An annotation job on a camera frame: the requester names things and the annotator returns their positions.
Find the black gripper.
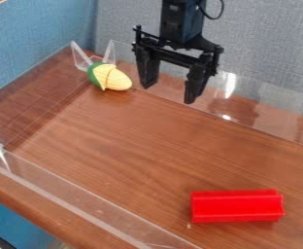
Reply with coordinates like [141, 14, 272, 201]
[131, 25, 224, 104]

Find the red plastic block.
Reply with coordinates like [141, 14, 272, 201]
[190, 190, 284, 223]

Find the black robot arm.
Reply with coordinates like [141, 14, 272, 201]
[131, 0, 224, 104]

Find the yellow green toy corn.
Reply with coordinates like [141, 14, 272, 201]
[86, 62, 131, 90]

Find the clear acrylic back barrier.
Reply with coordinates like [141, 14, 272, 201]
[70, 40, 303, 145]

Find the clear acrylic barrier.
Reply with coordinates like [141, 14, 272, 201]
[70, 40, 303, 145]
[0, 143, 202, 249]

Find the clear acrylic front barrier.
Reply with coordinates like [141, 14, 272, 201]
[0, 143, 202, 249]

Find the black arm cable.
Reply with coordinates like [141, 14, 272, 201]
[198, 0, 226, 20]

